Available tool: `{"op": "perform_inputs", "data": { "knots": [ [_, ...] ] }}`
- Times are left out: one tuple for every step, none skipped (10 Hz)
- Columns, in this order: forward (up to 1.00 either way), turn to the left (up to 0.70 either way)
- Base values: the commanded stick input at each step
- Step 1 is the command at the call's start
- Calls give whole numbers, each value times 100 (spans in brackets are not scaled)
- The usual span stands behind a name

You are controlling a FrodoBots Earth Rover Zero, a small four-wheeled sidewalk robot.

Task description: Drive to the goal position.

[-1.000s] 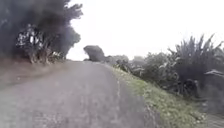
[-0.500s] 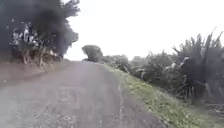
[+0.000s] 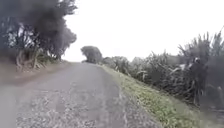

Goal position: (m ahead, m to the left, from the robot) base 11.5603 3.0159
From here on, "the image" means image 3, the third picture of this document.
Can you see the rounded dark tree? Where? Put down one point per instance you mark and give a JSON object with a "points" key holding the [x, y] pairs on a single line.
{"points": [[91, 54]]}

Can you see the row of flax bushes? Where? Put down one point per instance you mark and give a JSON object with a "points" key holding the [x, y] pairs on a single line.
{"points": [[173, 73]]}

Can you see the grass verge strip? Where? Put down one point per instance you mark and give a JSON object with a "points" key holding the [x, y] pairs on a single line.
{"points": [[150, 100]]}

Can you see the brown leaf-littered bank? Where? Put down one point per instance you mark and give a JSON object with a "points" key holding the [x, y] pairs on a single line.
{"points": [[23, 71]]}

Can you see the row of dark trees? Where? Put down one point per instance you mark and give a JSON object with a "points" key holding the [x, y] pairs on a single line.
{"points": [[33, 30]]}

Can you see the grey asphalt path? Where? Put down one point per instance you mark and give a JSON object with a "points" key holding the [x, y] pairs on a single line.
{"points": [[76, 96]]}

